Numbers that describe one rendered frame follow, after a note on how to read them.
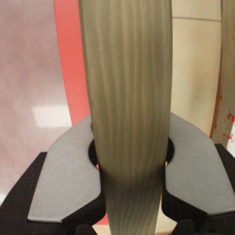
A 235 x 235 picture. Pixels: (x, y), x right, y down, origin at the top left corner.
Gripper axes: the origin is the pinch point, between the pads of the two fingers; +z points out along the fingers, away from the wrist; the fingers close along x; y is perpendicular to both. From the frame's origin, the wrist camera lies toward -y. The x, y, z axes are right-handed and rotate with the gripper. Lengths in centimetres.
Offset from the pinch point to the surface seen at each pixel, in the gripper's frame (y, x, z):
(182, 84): -0.1, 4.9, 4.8
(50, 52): -3.8, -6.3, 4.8
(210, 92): 0.7, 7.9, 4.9
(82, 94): 0.3, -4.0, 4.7
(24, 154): 6.9, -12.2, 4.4
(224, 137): 3.8, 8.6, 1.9
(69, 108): 1.6, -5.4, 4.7
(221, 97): 0.8, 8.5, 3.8
